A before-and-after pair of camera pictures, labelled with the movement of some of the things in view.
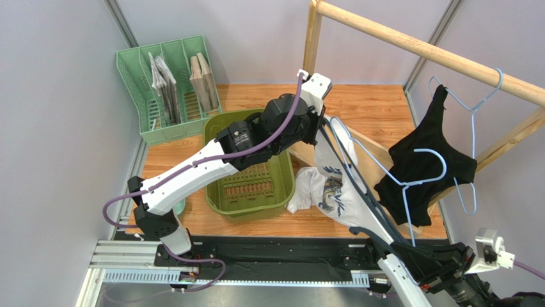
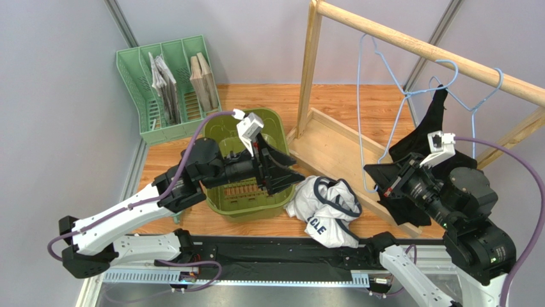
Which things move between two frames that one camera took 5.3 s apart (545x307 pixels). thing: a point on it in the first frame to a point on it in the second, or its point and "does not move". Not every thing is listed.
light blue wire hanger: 408,208 to 387,139
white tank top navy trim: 333,188 to 327,206
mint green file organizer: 172,87 does not move
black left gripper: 316,121 to 275,180
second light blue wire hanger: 473,120 does not move
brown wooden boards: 201,77 does not move
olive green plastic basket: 263,187 does not move
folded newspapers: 165,84 does not move
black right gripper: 398,246 to 400,180
